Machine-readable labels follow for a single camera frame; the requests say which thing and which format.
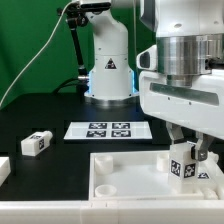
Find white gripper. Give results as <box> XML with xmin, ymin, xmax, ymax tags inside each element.
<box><xmin>139</xmin><ymin>69</ymin><xmax>224</xmax><ymax>162</ymax></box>

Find white square table top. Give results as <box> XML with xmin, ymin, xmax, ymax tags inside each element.
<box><xmin>89</xmin><ymin>150</ymin><xmax>204</xmax><ymax>201</ymax></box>

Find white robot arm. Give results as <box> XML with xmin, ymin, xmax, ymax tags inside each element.
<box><xmin>80</xmin><ymin>0</ymin><xmax>224</xmax><ymax>161</ymax></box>

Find white right fence bar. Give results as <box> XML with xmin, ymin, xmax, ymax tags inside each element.
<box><xmin>205</xmin><ymin>161</ymin><xmax>224</xmax><ymax>201</ymax></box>

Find white fence bar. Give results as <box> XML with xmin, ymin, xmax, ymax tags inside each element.
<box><xmin>0</xmin><ymin>200</ymin><xmax>224</xmax><ymax>224</ymax></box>
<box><xmin>205</xmin><ymin>161</ymin><xmax>224</xmax><ymax>201</ymax></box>

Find white sheet with tags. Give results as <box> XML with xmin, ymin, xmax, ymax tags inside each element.
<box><xmin>64</xmin><ymin>121</ymin><xmax>152</xmax><ymax>140</ymax></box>

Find white front fence bar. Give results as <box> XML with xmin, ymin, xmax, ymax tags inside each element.
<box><xmin>0</xmin><ymin>200</ymin><xmax>224</xmax><ymax>224</ymax></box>

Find white left fence piece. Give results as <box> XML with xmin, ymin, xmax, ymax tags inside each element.
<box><xmin>0</xmin><ymin>157</ymin><xmax>11</xmax><ymax>186</ymax></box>

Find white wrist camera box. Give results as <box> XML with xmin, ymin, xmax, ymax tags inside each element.
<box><xmin>136</xmin><ymin>45</ymin><xmax>158</xmax><ymax>71</ymax></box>

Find black cables at base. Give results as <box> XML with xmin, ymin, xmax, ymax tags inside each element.
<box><xmin>52</xmin><ymin>77</ymin><xmax>88</xmax><ymax>95</ymax></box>

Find black camera on stand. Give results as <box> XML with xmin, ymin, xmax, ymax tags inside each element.
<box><xmin>53</xmin><ymin>0</ymin><xmax>111</xmax><ymax>94</ymax></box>

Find white cable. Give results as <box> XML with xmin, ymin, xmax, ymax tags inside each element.
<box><xmin>0</xmin><ymin>0</ymin><xmax>81</xmax><ymax>109</ymax></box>

